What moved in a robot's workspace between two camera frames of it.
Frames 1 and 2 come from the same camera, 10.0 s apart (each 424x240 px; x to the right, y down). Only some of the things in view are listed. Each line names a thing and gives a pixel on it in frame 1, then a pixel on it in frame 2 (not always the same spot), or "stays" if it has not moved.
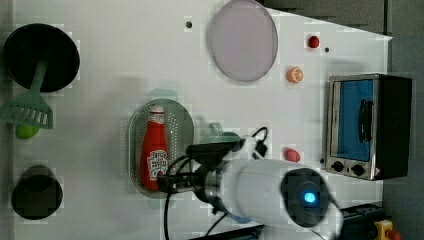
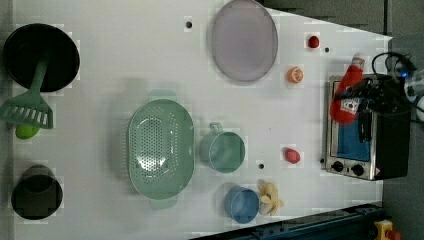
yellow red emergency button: (386, 232) stays
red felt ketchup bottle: (154, 161) → (344, 110)
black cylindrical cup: (37, 194) stays
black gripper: (205, 157) → (381, 93)
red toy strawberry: (313, 41) stays
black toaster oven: (368, 126) stays
